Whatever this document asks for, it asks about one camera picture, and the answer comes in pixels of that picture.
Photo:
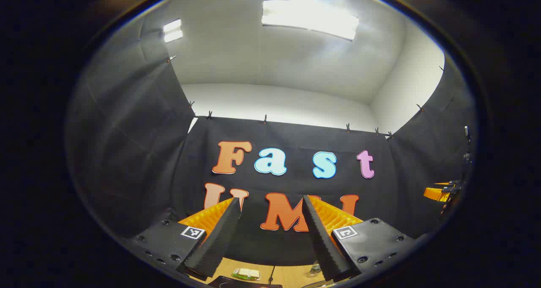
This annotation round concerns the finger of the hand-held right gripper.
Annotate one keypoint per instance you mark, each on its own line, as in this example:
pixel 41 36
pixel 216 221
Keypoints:
pixel 435 193

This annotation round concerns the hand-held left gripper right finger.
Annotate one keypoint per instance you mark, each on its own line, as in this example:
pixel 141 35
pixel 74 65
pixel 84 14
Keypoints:
pixel 321 245

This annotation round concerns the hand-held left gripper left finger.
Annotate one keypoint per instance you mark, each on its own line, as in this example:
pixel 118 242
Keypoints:
pixel 215 245

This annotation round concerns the black induction cooktop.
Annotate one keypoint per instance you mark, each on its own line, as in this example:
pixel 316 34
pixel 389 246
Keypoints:
pixel 245 284

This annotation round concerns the clear plastic water bottle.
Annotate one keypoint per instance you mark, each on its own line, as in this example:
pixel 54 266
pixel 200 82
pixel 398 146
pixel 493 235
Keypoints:
pixel 315 269

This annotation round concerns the sandwich with lettuce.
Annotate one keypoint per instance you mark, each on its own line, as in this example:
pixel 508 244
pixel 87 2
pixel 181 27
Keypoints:
pixel 246 273

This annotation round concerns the large rectangular ceiling light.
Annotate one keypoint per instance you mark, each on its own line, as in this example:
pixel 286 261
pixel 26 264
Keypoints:
pixel 310 17

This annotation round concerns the small rectangular ceiling light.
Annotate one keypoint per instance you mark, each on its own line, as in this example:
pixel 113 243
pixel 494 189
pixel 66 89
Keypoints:
pixel 173 30

